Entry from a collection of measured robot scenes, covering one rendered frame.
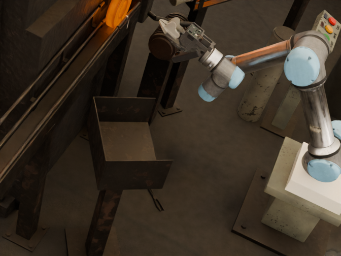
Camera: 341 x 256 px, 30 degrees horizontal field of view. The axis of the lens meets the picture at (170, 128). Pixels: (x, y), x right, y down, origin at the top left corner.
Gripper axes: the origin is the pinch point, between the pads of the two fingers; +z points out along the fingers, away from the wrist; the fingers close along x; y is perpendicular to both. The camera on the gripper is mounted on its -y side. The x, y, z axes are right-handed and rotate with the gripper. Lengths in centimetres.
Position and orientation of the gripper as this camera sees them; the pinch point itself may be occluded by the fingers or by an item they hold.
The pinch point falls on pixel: (161, 23)
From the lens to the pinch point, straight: 231.5
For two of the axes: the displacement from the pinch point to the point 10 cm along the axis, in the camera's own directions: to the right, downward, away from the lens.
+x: -3.7, 6.0, -7.1
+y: 5.1, -5.1, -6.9
